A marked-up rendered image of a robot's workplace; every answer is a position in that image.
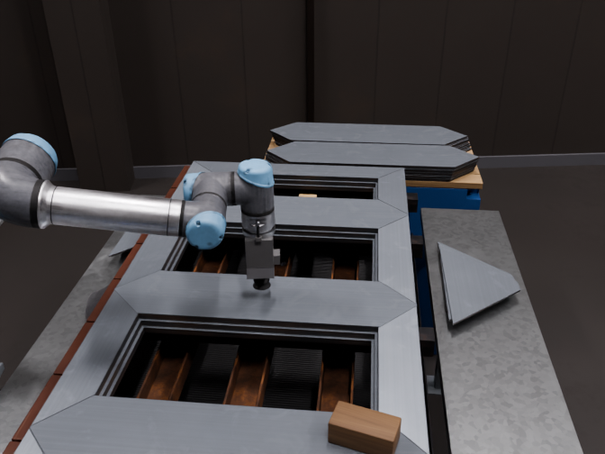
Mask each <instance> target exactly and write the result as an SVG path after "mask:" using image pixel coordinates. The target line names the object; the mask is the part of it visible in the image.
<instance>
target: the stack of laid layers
mask: <svg viewBox="0 0 605 454"><path fill-rule="evenodd" d="M273 178H274V182H275V184H274V188H282V189H306V190H330V191H355V192H373V199H374V200H378V178H362V177H312V176H287V175H273ZM223 238H239V239H245V236H244V235H243V233H242V223H241V222H226V229H225V233H224V236H223ZM273 240H279V241H318V242H338V243H359V244H373V258H372V281H378V229H368V228H348V227H326V226H305V225H283V224H275V233H274V235H273ZM188 244H189V241H188V240H187V238H182V237H178V239H177V241H176V244H175V246H174V248H173V249H172V250H171V252H170V254H169V256H168V258H167V261H166V263H165V265H164V266H163V268H162V269H161V270H166V271H176V268H177V266H178V264H179V262H180V260H181V258H182V257H183V255H184V253H185V250H186V248H187V246H188ZM378 328H379V327H369V326H353V325H337V324H321V323H306V322H275V321H259V320H242V319H227V318H211V317H195V316H179V315H163V314H147V313H138V315H137V317H136V319H135V321H134V323H133V325H132V326H131V328H130V330H129V332H128V334H127V336H126V338H125V339H124V341H123V343H122V345H121V347H120V349H119V351H118V353H117V354H116V356H115V358H114V360H113V363H112V365H111V366H110V368H109V369H108V371H107V373H106V375H105V377H104V380H103V382H102V384H101V385H100V386H99V388H98V390H97V392H96V394H95V395H103V396H113V395H114V393H115V391H116V389H117V387H118V385H119V384H120V382H121V380H122V377H123V375H124V373H125V371H126V369H127V367H128V366H129V364H130V362H131V359H132V357H133V355H134V353H135V351H136V349H137V348H138V346H139V344H140V341H141V339H142V337H143V335H144V333H145V332H152V333H167V334H182V335H197V336H213V337H228V338H242V339H258V340H273V341H302V342H318V343H333V344H348V345H363V346H371V400H370V409H372V410H375V411H378Z"/></svg>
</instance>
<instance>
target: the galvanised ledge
mask: <svg viewBox="0 0 605 454"><path fill-rule="evenodd" d="M124 233H125V232H118V231H114V232H113V234H112V235H111V237H110V238H109V240H108V241H107V242H106V243H105V244H104V246H103V248H102V249H101V250H100V252H99V253H98V255H97V256H96V257H95V259H94V261H93V262H92V263H91V265H90V266H89V268H88V269H87V270H86V272H85V274H84V275H83V276H82V277H81V278H80V280H79V281H78V282H77V284H76V286H75V287H74V288H73V290H72V291H71V293H70V294H69V295H68V297H67V299H66V300H65V301H64V303H63V304H62V306H61V307H60V308H59V309H58V311H57V312H56V313H55V315H54V316H53V318H52V319H51V320H50V322H49V324H48V325H47V326H46V328H45V329H44V331H43V332H42V333H41V335H40V337H39V338H38V339H37V340H36V341H35V343H34V344H33V345H32V347H31V349H30V350H29V351H28V353H27V354H26V356H25V357H24V358H23V360H22V362H21V363H20V364H19V366H18V367H17V369H16V370H15V371H14V372H13V374H12V375H11V376H10V378H9V379H8V381H7V382H6V383H5V385H4V387H3V388H2V389H1V391H0V454H2V453H3V452H4V450H5V448H6V447H7V445H8V443H9V442H10V441H12V437H13V436H14V434H15V433H16V431H17V430H18V428H19V426H20V425H21V423H22V422H23V420H24V418H25V416H26V415H27V413H28V412H29V411H30V410H31V408H32V406H33V404H34V403H35V401H36V400H37V398H38V396H39V395H40V393H41V391H42V390H43V388H44V387H45V386H46V384H47V383H48V381H49V380H50V377H51V376H52V375H53V373H54V371H55V369H56V368H57V366H58V365H59V363H60V361H61V360H62V359H63V357H64V356H65V354H66V353H67V351H68V349H69V347H70V346H71V344H72V343H73V341H74V339H75V338H76V336H77V335H78V334H79V332H80V330H81V329H82V327H83V326H84V324H85V323H86V302H87V299H88V297H89V296H90V295H91V294H92V293H93V292H94V291H96V290H100V289H102V288H104V287H106V286H108V285H110V283H111V282H112V280H113V278H114V277H115V275H116V273H117V272H118V270H119V269H120V267H121V266H122V263H123V262H124V260H126V258H127V257H128V255H129V253H130V252H131V250H128V251H125V252H123V253H121V254H118V255H116V256H113V257H108V256H109V255H110V253H111V252H112V251H113V249H114V247H115V246H116V244H117V243H118V242H119V240H120V239H121V237H122V236H123V234H124Z"/></svg>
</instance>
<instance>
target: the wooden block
mask: <svg viewBox="0 0 605 454"><path fill-rule="evenodd" d="M401 425H402V418H401V417H398V416H394V415H390V414H388V413H381V412H378V411H375V410H372V409H368V408H365V407H362V406H358V405H354V404H349V403H345V402H342V401H338V403H337V405H336V407H335V410H334V412H333V414H332V415H331V417H330V421H329V429H328V442H330V443H333V444H337V445H339V446H343V447H346V448H349V449H354V450H357V451H361V452H364V453H366V454H394V453H395V450H396V447H397V444H398V441H399V439H400V434H401Z"/></svg>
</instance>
